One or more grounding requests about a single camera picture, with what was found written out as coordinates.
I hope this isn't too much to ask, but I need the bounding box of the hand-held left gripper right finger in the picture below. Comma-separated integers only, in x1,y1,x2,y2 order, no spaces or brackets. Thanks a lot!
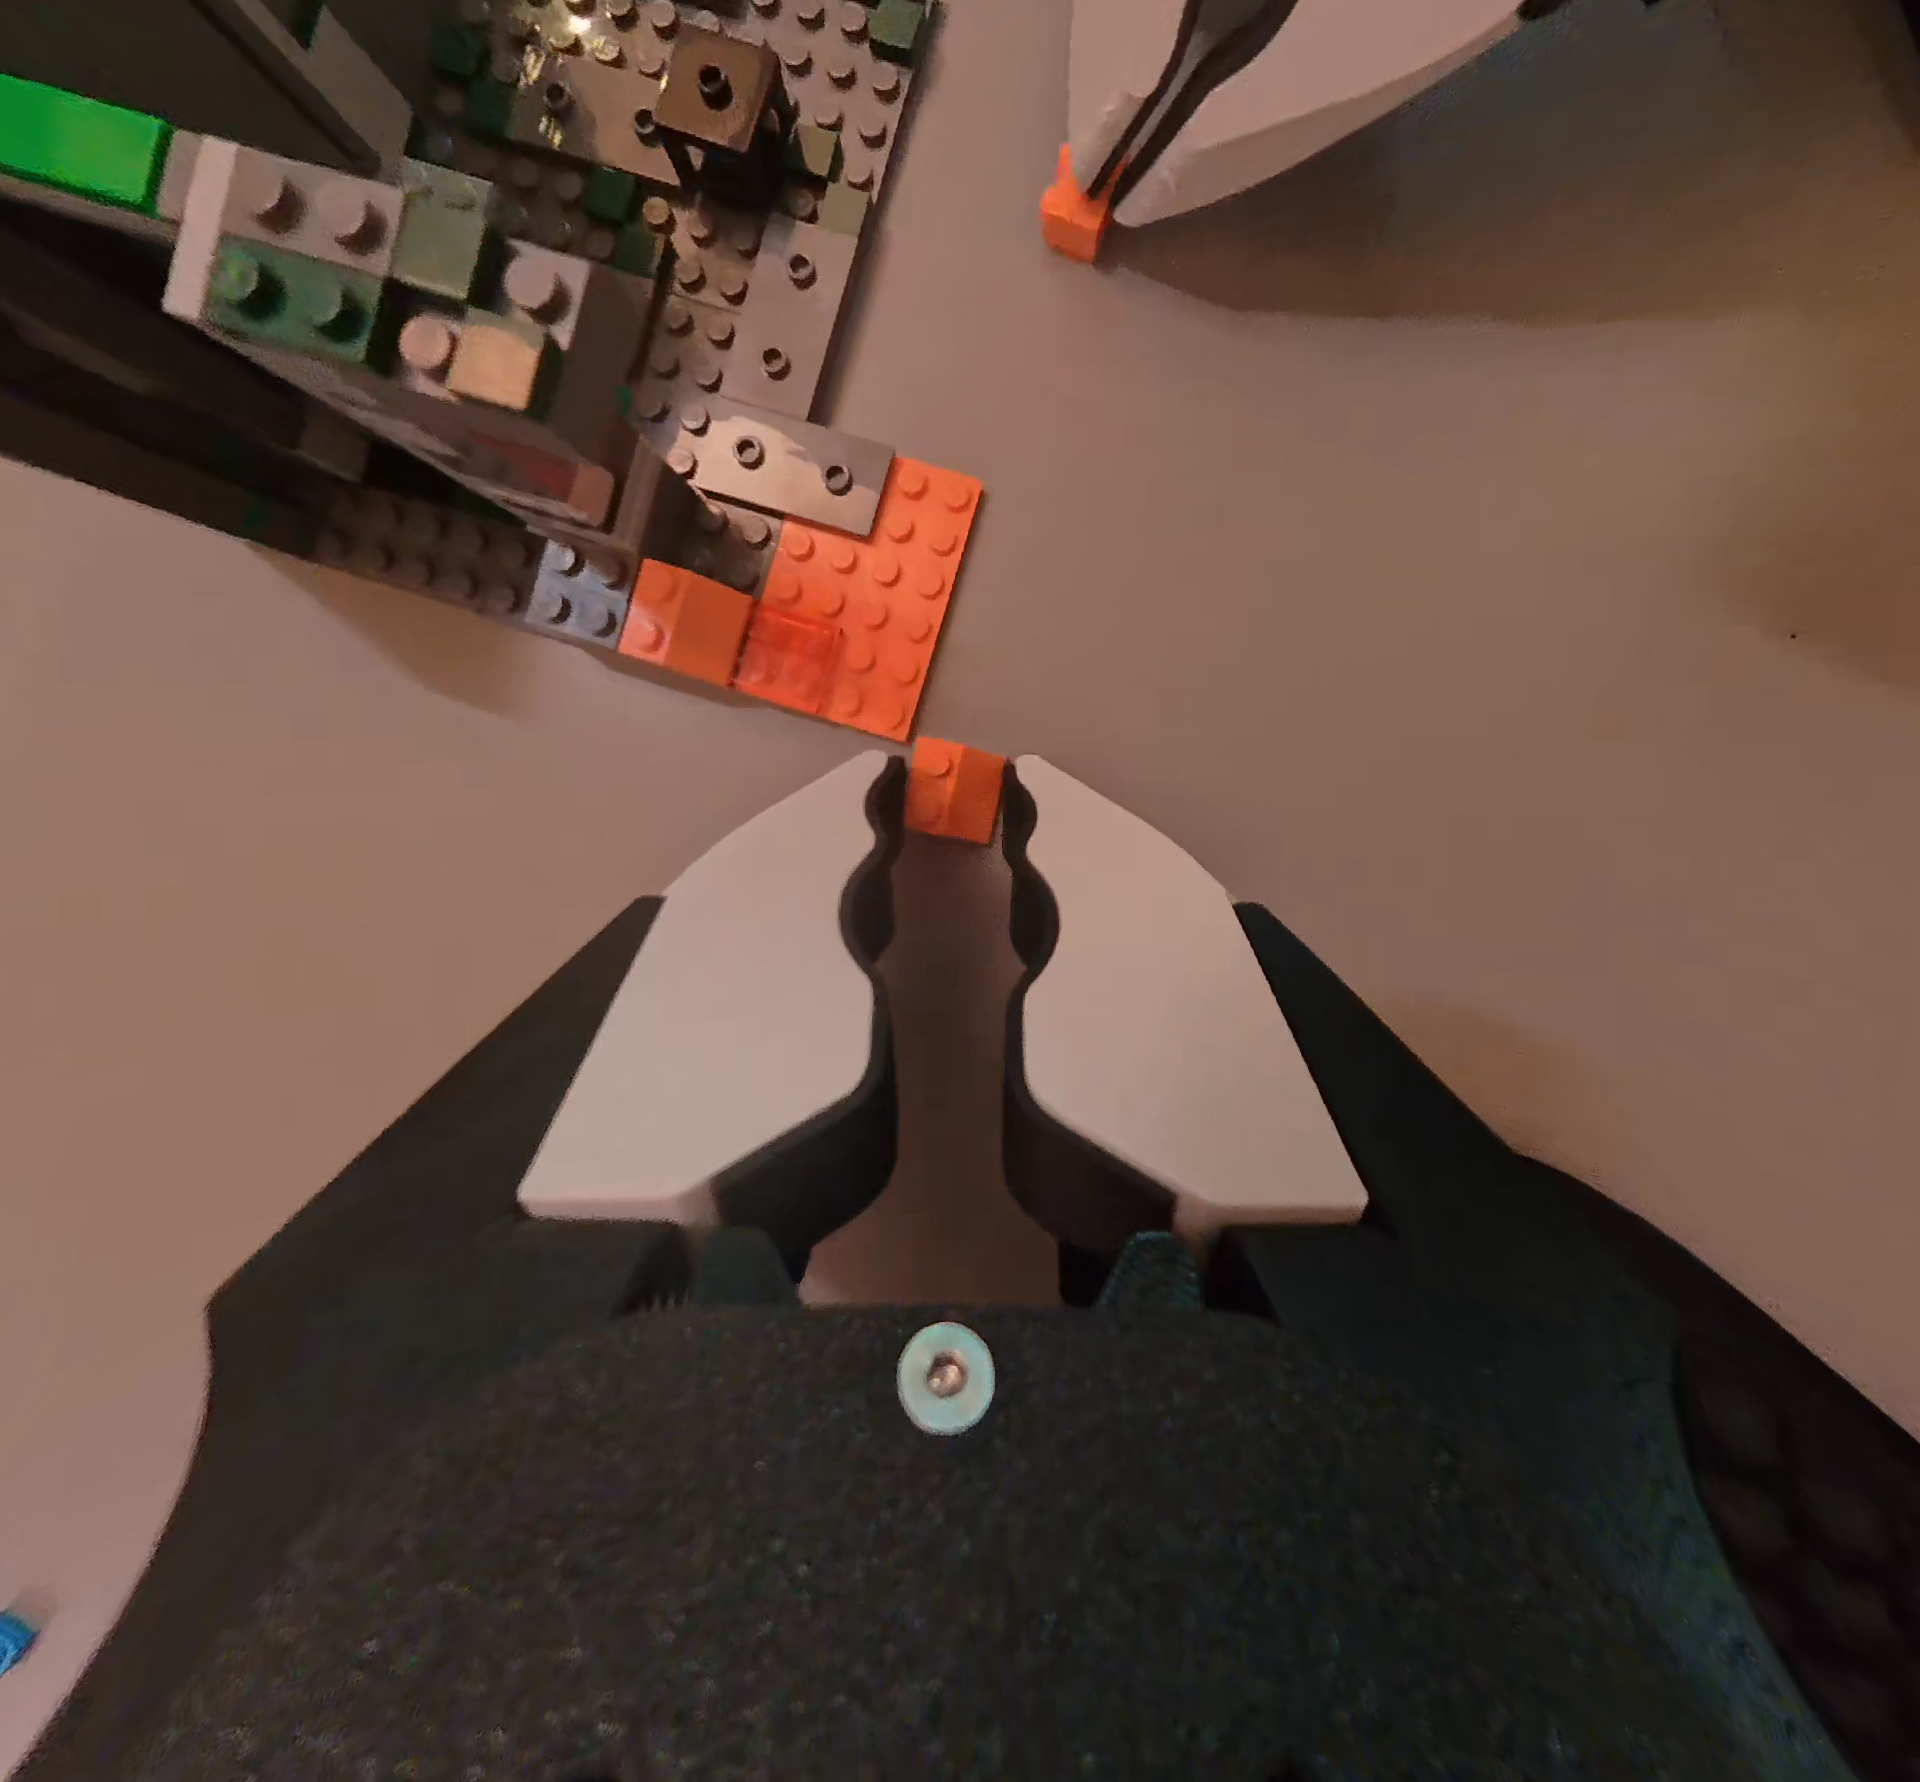
1003,754,1369,1231

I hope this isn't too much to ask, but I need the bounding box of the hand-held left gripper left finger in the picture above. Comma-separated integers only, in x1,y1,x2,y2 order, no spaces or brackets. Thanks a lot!
518,749,906,1223

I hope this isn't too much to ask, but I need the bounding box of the brick building model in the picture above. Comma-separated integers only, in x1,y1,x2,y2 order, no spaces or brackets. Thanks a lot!
0,0,988,746

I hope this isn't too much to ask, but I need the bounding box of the black mesh office chair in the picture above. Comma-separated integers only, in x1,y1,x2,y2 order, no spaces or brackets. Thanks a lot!
1590,1166,1920,1782

